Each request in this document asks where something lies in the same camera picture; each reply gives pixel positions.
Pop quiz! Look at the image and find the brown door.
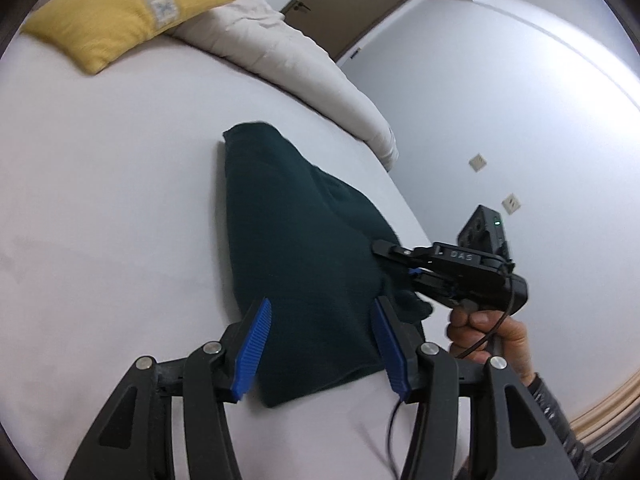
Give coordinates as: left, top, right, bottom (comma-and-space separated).
280, 0, 423, 63

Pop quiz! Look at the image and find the black cable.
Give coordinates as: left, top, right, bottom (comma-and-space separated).
462, 260, 516, 361

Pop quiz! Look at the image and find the yellow patterned pillow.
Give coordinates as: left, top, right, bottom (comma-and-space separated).
20, 0, 237, 76

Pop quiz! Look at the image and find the thin dark blue cable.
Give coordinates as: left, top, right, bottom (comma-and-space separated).
386, 402, 401, 473

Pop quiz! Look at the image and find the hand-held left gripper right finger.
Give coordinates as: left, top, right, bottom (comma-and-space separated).
371, 296, 581, 480

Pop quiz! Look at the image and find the beige duvet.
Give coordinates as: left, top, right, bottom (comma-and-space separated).
167, 0, 399, 171

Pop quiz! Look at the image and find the dark green sweater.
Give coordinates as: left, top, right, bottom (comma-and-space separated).
221, 121, 435, 409

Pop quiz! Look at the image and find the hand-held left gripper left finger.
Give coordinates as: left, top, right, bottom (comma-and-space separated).
62, 297, 272, 480

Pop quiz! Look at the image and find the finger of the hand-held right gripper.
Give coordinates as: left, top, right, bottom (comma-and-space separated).
371, 240, 436, 267
408, 268, 453, 306

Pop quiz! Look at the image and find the person's right forearm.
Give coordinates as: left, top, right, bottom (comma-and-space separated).
522, 372, 618, 476

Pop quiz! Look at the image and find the person's right hand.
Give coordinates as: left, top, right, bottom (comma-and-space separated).
446, 307, 538, 386

